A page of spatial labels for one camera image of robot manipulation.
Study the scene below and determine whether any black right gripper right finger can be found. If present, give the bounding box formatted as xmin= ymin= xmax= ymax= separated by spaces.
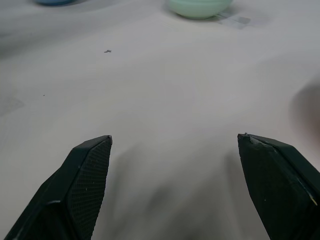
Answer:
xmin=237 ymin=133 xmax=320 ymax=240

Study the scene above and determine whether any green bowl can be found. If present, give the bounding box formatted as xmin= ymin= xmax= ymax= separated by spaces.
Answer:
xmin=167 ymin=0 xmax=234 ymax=20

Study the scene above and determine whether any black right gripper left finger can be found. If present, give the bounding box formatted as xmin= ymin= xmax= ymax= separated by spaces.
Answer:
xmin=4 ymin=134 xmax=113 ymax=240

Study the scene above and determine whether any blue bowl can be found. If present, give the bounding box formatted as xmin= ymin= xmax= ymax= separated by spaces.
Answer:
xmin=33 ymin=0 xmax=76 ymax=7

